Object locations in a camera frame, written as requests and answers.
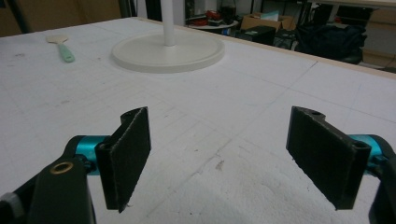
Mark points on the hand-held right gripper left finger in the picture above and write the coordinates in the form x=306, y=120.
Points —
x=124, y=161

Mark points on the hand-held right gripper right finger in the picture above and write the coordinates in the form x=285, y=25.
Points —
x=327, y=155

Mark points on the black bag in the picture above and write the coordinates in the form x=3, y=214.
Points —
x=330, y=40

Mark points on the white round lamp stand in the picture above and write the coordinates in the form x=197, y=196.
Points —
x=169, y=46

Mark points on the black box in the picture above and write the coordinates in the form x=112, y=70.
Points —
x=258, y=34

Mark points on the open cardboard box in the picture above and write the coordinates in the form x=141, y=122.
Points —
x=266, y=21

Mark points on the round side table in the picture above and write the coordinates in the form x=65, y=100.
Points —
x=214, y=26

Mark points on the red tool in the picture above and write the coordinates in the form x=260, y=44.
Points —
x=213, y=15

